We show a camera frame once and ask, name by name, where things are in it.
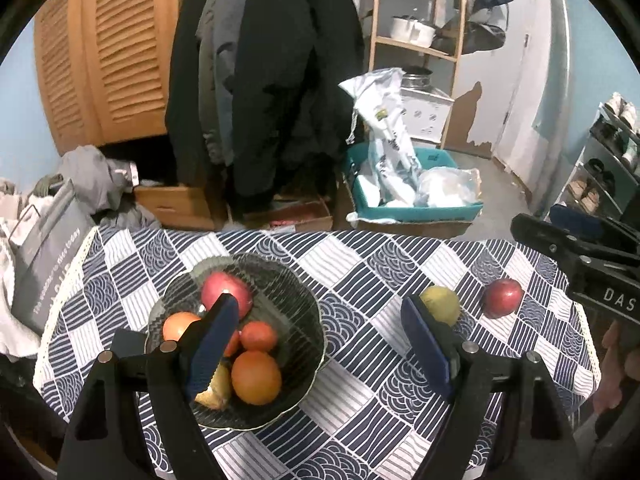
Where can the clear plastic bag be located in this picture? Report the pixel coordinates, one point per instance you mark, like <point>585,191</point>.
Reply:
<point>450,187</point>

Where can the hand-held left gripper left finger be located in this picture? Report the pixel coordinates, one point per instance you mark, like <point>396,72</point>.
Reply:
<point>215,345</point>

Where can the clothing tag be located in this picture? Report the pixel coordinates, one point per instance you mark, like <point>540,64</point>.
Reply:
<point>133,172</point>

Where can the red apple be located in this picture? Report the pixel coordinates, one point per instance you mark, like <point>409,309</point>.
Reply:
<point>225,287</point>
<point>502,297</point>

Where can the yellow pear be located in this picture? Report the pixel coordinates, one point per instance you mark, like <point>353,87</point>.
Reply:
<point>445,305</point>

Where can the metal shoe rack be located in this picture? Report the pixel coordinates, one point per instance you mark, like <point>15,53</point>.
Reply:
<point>600,145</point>

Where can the white drawer cabinet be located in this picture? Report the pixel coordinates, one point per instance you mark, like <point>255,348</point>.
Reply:
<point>425,115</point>

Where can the green pear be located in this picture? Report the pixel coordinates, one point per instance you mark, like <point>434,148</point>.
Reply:
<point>221,390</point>

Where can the white pot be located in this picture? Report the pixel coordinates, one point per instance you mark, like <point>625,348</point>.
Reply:
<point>412,30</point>

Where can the grey jacket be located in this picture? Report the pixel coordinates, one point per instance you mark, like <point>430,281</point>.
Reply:
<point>220,60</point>

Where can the wooden shelf rack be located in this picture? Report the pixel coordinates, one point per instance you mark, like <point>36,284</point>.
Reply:
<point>375,20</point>

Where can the printed white plastic bag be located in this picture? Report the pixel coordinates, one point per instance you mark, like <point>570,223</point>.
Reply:
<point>385,130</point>

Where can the metal pot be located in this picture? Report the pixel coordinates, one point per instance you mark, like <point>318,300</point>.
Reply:
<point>417,79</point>

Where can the beige shoe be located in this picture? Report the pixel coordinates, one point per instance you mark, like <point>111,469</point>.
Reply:
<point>582,192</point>

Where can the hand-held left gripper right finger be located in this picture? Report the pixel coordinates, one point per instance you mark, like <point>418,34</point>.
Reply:
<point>425,345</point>

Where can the person's right hand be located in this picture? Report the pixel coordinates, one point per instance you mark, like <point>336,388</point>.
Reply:
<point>612,385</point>

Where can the white shoe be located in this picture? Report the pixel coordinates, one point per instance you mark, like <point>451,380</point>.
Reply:
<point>620,110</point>

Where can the grey clothing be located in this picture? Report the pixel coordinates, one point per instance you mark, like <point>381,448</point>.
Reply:
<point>85,170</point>

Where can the orange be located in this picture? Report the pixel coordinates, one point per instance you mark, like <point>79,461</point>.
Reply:
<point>232,344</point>
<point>177,325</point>
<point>256,377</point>
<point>258,336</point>

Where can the dark hanging garment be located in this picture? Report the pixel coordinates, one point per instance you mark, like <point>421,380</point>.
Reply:
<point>480,20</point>

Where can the blue white checked tablecloth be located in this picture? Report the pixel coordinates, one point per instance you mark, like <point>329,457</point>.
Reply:
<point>375,270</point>

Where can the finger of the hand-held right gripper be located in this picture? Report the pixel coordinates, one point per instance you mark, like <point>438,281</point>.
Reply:
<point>575,222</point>
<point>537,232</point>

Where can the wooden louvered cabinet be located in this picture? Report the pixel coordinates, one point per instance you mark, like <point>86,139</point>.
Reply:
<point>115,50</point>

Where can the cardboard box with red contents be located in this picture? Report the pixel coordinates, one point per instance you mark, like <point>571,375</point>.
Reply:
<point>295,217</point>

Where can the black coat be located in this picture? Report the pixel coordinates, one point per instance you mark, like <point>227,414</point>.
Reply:
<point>300,85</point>

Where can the black shoe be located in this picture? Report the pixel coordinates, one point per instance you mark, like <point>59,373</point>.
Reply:
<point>600,167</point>

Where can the grey paper bag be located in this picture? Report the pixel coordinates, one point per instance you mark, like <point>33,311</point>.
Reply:
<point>50,260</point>

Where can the dark glass bowl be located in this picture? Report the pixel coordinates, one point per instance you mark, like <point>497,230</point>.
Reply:
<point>295,310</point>

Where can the white door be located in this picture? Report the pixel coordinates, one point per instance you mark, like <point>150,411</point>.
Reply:
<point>530,85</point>

